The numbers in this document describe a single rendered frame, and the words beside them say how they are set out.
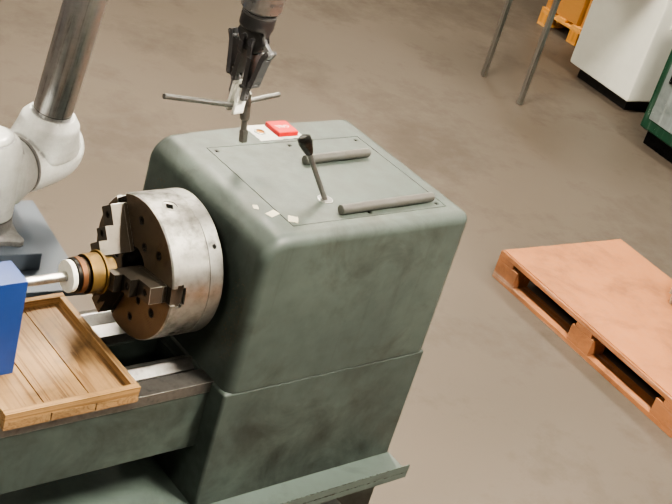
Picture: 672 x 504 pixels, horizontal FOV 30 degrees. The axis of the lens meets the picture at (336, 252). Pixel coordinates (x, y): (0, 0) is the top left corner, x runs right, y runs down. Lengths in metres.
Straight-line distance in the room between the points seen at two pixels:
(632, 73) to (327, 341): 5.32
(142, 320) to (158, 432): 0.26
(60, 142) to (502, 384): 2.17
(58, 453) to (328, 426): 0.70
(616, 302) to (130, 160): 2.16
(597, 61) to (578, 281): 2.99
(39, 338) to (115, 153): 2.89
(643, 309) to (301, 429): 2.65
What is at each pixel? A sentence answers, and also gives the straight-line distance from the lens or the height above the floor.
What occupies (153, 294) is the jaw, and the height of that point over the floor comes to 1.10.
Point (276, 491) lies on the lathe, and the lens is 3.04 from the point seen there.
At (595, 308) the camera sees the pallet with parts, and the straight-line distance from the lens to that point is 5.22.
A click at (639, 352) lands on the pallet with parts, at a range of 5.05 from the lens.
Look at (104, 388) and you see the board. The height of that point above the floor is 0.88.
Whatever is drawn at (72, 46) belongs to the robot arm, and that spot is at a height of 1.30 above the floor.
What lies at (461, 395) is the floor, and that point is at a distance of 4.60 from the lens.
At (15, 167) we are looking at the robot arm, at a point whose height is 1.01.
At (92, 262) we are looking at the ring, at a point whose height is 1.12.
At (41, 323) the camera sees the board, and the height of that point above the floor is 0.88.
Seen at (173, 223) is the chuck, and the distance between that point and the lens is 2.58.
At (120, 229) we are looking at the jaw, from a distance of 2.66.
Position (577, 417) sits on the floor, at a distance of 4.75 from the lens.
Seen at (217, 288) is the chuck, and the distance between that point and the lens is 2.62.
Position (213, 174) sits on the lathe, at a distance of 2.75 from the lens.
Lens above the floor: 2.46
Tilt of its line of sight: 28 degrees down
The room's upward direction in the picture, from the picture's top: 17 degrees clockwise
